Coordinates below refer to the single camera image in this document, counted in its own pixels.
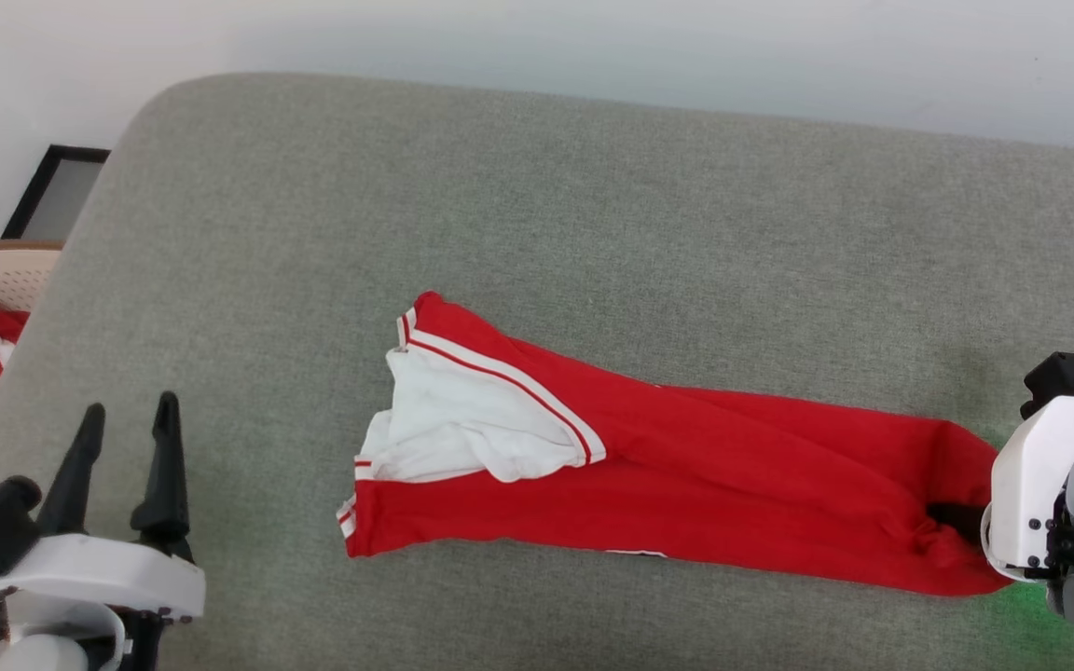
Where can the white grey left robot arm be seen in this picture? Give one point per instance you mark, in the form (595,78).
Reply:
(38,657)

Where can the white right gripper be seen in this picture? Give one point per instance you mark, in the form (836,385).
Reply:
(1026,494)

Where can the black framed grey panel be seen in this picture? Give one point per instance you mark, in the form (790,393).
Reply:
(57,191)

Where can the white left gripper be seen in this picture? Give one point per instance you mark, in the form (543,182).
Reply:
(117,578)

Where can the grey fabric sofa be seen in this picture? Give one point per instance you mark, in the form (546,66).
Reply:
(593,205)

